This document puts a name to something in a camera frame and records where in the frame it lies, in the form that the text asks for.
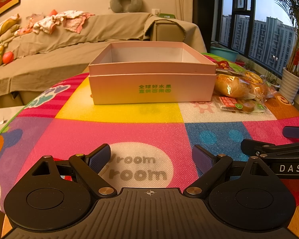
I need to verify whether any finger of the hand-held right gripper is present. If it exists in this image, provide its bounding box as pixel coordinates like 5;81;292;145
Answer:
240;139;299;160
283;126;299;139

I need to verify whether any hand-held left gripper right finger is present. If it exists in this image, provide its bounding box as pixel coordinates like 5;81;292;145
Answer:
182;144;279;200

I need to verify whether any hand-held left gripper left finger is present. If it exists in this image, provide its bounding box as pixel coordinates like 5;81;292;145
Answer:
31;144;118;200

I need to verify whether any small brown cakes clear packet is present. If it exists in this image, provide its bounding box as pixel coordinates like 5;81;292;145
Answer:
214;95;271;114

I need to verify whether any bun bread packet red label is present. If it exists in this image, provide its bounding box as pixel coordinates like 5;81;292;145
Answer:
214;73;253;99

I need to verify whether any pink cardboard box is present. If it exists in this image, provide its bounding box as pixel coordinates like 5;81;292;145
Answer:
88;42;217;105

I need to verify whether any red snack packet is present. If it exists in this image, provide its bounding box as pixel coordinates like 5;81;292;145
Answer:
211;58;230;74

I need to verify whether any small plant in pink pot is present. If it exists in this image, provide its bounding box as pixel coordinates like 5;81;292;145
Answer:
263;70;281;88

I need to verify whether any colourful cartoon play mat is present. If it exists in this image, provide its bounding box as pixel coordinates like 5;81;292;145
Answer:
0;52;299;229

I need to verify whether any teal plastic basin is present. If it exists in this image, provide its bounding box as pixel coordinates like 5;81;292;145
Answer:
210;47;239;62

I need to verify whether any beige sofa cover cloth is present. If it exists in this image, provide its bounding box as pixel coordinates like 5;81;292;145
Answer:
0;12;207;100

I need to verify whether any beige sofa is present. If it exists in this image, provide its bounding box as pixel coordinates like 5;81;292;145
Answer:
0;12;207;107

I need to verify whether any white floral baby garment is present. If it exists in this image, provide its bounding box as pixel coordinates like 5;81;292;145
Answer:
33;15;63;34

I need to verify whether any beige curtain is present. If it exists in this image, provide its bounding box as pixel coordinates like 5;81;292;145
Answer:
175;0;194;22

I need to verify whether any pink yellow folded blanket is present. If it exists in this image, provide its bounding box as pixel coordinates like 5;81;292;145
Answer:
0;15;22;48

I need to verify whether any black window frame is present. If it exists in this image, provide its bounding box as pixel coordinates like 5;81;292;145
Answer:
214;0;299;80

